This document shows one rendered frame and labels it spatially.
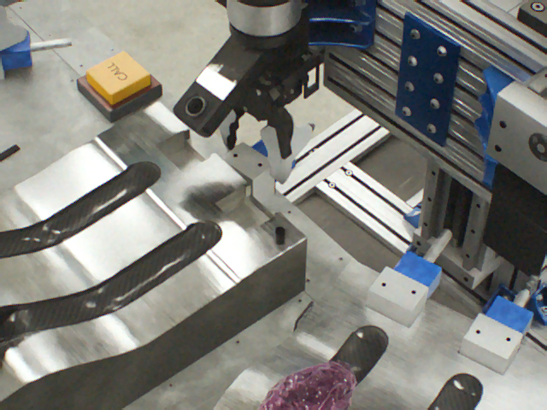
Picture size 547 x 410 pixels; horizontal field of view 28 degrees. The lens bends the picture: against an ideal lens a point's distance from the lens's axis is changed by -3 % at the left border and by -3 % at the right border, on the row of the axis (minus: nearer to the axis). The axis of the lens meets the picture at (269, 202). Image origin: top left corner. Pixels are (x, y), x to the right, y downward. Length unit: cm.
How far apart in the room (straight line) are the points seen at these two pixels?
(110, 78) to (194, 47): 133
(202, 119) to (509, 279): 89
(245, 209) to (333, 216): 87
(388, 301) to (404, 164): 107
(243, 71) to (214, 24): 164
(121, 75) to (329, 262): 37
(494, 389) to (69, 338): 41
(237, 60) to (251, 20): 6
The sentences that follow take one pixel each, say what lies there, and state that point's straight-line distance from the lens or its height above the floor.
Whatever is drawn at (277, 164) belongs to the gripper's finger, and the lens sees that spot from 124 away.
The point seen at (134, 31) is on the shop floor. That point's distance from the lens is 280.
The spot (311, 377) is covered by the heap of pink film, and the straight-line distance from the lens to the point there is 104.
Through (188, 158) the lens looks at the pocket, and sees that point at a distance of 127.
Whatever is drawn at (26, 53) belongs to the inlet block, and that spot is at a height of 84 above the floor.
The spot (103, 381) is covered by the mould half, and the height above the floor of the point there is 87.
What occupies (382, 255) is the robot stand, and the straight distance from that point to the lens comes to 203.
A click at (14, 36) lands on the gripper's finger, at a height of 89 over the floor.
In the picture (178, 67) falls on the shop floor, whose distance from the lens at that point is 268.
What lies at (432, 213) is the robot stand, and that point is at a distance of 180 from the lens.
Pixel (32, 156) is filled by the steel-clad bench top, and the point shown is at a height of 80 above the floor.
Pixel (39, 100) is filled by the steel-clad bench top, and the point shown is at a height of 80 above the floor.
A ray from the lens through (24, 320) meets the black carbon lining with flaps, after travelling 108.
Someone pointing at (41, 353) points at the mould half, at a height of 93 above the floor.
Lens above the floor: 178
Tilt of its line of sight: 49 degrees down
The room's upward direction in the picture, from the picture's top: straight up
